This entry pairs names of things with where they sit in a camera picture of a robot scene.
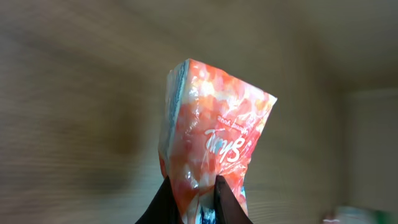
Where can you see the small red sauce sachet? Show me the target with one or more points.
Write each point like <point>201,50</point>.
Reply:
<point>211,125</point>

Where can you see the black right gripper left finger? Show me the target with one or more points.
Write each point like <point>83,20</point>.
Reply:
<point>163,208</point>

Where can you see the green lid jar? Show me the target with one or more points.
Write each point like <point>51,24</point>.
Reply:
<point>356,215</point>

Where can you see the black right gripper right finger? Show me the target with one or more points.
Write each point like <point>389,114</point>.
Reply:
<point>227,208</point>

